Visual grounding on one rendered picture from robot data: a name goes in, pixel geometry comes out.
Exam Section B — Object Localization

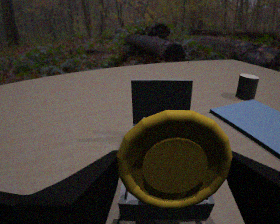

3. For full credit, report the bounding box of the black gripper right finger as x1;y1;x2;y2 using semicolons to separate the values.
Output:
226;151;280;224

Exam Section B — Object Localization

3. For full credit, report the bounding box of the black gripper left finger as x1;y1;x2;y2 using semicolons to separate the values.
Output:
0;149;119;224

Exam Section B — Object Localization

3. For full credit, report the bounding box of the blue square mat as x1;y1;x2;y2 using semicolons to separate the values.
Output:
209;99;280;159

